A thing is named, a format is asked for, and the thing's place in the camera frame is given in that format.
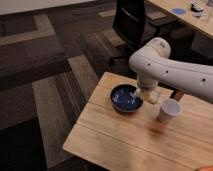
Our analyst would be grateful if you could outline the white paper cup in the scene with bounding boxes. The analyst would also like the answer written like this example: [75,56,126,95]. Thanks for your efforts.
[157,98,182,123]

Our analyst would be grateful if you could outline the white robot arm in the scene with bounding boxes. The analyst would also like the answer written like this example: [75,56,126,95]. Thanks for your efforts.
[129,37,213,104]

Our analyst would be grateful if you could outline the wooden desk in background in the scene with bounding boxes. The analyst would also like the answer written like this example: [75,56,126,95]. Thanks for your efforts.
[147,0,213,39]

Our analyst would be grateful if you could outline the small items on desk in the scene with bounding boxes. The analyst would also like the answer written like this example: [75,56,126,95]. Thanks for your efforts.
[190,1,207,18]

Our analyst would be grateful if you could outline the orange object at edge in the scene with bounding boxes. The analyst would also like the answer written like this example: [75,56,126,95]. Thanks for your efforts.
[196,165,213,171]

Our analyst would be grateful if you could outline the black office chair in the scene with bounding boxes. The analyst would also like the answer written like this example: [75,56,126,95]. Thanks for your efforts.
[109,0,178,66]

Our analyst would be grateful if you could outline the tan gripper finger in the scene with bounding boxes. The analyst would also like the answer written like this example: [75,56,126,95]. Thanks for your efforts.
[148,92,160,104]
[133,88,141,98]

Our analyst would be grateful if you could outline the blue round coaster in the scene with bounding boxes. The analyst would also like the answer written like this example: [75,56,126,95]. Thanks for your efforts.
[172,8,186,15]

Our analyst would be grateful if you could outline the dark blue ceramic bowl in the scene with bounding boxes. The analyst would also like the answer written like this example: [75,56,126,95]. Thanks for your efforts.
[110,84,143,113]

